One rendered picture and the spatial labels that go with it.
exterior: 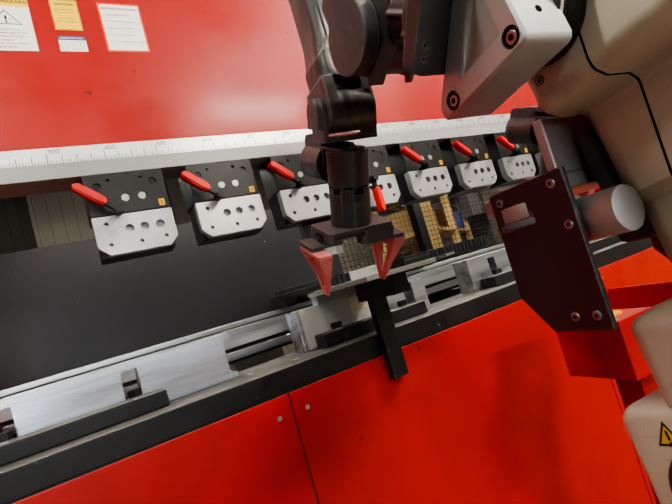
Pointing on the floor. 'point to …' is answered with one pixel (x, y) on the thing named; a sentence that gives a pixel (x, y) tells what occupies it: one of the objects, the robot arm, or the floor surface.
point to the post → (419, 227)
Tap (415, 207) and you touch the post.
